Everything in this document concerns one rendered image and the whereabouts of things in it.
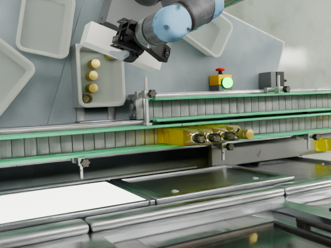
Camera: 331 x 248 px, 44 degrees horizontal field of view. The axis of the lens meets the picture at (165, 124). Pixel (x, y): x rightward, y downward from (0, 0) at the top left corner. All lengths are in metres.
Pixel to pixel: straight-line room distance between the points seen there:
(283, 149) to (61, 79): 0.99
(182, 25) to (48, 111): 0.74
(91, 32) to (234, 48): 0.86
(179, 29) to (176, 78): 0.80
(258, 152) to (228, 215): 0.79
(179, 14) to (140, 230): 0.47
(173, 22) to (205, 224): 0.46
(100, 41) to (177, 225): 0.56
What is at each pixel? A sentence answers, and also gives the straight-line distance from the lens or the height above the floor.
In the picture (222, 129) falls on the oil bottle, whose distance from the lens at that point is 1.40.
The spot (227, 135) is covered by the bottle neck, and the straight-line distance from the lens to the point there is 1.36.
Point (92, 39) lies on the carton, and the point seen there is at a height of 1.12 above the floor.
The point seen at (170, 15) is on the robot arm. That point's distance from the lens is 0.91.
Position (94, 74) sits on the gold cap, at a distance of 1.49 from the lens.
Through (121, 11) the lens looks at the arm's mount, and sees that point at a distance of 1.52.
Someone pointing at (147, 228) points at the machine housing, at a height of 1.43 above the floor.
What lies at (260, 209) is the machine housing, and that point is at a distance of 1.08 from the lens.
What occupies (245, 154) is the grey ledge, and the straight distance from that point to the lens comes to 1.74.
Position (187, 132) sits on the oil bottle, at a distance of 1.33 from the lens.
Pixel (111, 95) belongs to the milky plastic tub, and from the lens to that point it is 1.55.
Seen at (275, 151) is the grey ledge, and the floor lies 0.88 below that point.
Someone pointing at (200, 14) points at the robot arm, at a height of 1.43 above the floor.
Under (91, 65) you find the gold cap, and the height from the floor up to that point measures 0.81.
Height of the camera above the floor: 2.23
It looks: 62 degrees down
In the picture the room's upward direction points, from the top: 93 degrees clockwise
